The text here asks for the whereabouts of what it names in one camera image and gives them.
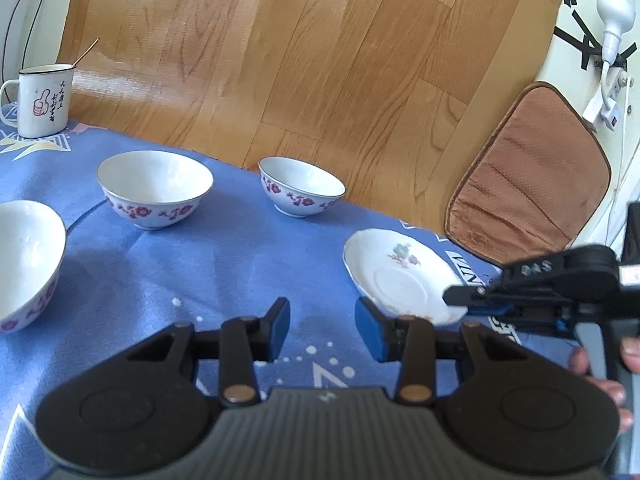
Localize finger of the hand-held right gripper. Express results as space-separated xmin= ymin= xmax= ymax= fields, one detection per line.
xmin=467 ymin=301 xmax=582 ymax=339
xmin=442 ymin=245 xmax=621 ymax=310

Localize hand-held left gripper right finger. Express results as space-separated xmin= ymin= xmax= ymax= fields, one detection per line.
xmin=354 ymin=297 xmax=527 ymax=407

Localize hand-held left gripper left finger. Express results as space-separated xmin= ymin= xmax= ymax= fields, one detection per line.
xmin=125 ymin=297 xmax=291 ymax=407

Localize white floral plate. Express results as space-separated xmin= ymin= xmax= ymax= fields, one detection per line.
xmin=342 ymin=228 xmax=468 ymax=326

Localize white floral bowl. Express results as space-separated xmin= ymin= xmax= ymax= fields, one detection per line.
xmin=0 ymin=200 xmax=67 ymax=335
xmin=97 ymin=151 xmax=214 ymax=231
xmin=258 ymin=156 xmax=346 ymax=219

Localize person's right hand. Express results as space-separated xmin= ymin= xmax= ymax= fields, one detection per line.
xmin=570 ymin=337 xmax=640 ymax=435

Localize blue printed tablecloth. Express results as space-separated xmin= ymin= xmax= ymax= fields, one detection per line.
xmin=0 ymin=102 xmax=608 ymax=480

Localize brown seat cushion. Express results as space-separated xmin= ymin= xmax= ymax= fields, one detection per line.
xmin=444 ymin=81 xmax=612 ymax=267

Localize white power adapter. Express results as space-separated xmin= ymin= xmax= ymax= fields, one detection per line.
xmin=582 ymin=66 xmax=632 ymax=133

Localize black tape strips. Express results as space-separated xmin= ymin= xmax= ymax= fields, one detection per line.
xmin=554 ymin=0 xmax=628 ymax=70

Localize white light bulb lamp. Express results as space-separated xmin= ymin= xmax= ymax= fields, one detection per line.
xmin=595 ymin=0 xmax=640 ymax=68

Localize wood-pattern vinyl sheet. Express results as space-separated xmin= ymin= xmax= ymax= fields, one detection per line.
xmin=55 ymin=0 xmax=564 ymax=241

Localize white enamel mug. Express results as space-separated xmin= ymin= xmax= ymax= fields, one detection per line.
xmin=0 ymin=63 xmax=76 ymax=138

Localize black cable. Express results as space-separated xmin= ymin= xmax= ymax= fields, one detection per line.
xmin=2 ymin=0 xmax=52 ymax=81

